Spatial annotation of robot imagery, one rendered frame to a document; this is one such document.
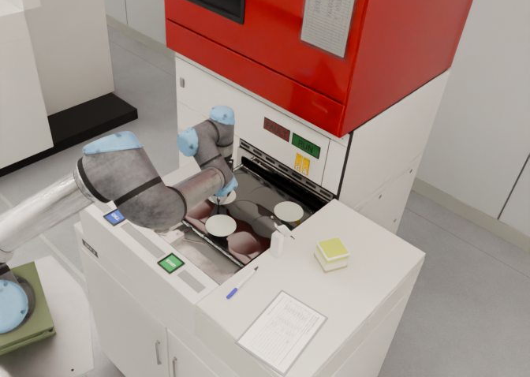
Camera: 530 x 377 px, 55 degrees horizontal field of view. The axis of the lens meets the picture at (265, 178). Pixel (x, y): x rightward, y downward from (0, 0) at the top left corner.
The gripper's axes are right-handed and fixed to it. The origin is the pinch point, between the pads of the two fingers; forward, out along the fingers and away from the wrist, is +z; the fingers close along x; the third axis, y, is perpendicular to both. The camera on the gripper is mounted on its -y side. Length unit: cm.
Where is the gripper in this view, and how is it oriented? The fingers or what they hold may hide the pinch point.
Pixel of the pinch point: (218, 203)
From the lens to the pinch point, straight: 173.8
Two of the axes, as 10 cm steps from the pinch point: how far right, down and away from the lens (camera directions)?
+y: 1.1, -6.2, 7.8
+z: -0.8, 7.8, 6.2
